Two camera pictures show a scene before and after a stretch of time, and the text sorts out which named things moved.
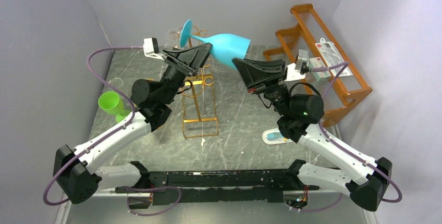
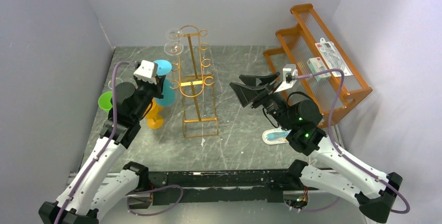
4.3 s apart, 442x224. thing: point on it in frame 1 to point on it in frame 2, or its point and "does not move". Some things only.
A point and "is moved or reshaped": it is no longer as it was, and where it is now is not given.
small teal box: (319, 76) does not move
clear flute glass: (251, 57) does not move
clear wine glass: (174, 45) does not move
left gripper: (199, 56) to (158, 87)
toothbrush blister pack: (273, 136) does not move
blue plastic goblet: (225, 48) is moved or reshaped
